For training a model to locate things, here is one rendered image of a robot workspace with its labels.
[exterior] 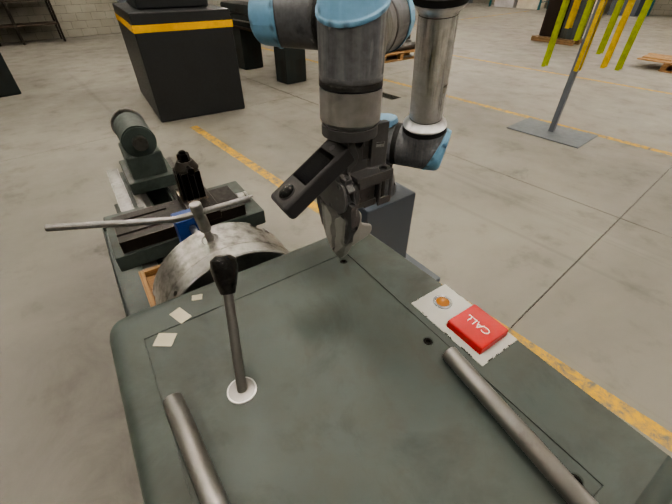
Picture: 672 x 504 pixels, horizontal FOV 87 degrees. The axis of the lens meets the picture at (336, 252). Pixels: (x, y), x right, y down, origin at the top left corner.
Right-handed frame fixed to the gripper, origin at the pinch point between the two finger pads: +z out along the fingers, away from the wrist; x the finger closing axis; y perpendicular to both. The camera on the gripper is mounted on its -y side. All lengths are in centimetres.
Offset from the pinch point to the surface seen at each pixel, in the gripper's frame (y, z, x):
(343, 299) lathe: -1.9, 5.4, -4.9
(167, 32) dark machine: 87, 27, 499
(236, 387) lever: -21.5, 4.8, -10.1
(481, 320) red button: 11.5, 4.2, -20.3
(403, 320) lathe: 3.0, 5.4, -13.4
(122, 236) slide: -30, 34, 81
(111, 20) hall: 129, 96, 1465
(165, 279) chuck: -23.9, 12.5, 24.5
